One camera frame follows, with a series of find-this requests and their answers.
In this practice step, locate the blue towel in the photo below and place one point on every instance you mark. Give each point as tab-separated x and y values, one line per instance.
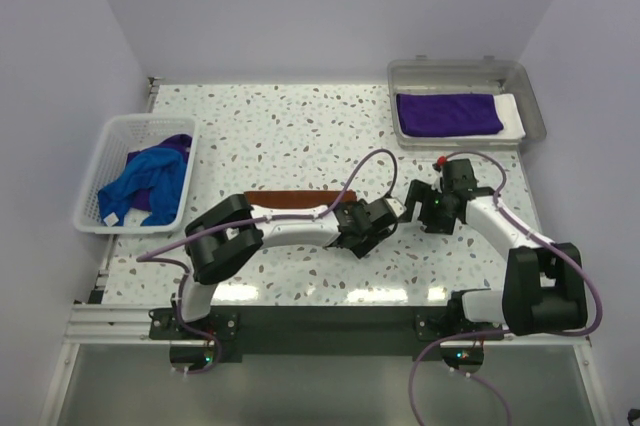
114	202

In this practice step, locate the white folded towel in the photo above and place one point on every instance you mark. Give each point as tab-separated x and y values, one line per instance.
508	113

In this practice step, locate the white plastic laundry basket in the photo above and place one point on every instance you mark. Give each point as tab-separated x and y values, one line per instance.
120	136

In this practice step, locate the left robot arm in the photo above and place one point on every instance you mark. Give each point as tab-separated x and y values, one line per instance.
225	238

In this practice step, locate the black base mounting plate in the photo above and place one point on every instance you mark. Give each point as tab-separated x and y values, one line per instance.
307	331

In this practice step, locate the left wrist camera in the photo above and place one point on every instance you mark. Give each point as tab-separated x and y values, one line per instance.
397	207

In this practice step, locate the aluminium rail frame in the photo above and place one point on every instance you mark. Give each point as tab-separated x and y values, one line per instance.
278	136

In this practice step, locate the purple towel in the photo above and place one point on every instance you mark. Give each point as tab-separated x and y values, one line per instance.
175	143
448	115

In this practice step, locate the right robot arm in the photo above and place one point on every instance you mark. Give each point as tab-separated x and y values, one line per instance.
544	290

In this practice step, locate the brown towel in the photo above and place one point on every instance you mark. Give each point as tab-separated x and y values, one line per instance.
291	199

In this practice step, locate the clear plastic bin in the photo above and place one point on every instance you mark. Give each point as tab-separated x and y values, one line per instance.
423	76

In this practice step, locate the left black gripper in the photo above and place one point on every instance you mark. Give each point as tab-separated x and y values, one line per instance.
372	239

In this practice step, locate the purple towel in basket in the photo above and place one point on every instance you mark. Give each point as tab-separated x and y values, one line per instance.
175	143

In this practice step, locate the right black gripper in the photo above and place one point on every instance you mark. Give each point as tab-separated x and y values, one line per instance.
422	192

